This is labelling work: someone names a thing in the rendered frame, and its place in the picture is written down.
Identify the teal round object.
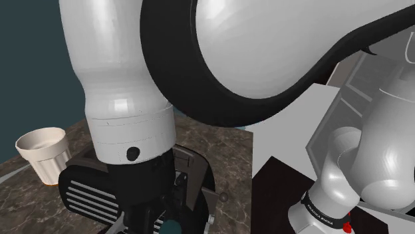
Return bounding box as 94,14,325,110
161,219,181,234

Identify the white ribbed cup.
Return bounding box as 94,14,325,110
15,126,72,187

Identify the black appliance with white grille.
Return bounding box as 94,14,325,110
58,144,229,234

